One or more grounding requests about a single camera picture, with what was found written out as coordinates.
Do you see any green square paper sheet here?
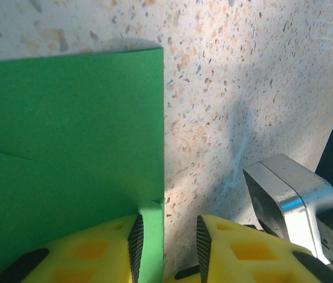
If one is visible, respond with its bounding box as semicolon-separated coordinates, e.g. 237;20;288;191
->
0;47;166;283

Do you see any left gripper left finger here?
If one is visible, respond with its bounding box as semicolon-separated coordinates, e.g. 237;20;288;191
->
0;214;144;283

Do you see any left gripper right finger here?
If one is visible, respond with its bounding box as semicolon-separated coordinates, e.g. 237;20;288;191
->
196;214;333;283

